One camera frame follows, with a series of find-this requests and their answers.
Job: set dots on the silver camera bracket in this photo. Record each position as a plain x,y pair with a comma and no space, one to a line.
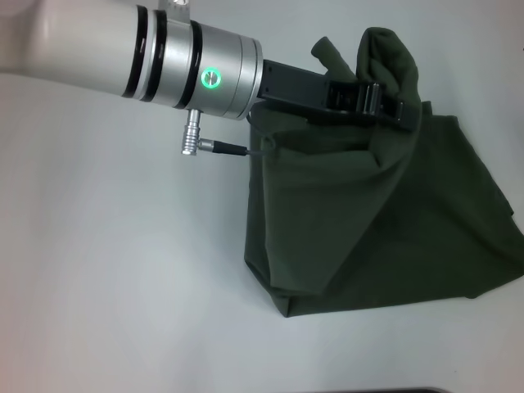
176,10

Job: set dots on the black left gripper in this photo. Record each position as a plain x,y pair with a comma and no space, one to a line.
303,88

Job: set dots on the dark green FREE t-shirt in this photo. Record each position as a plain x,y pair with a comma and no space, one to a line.
368,204

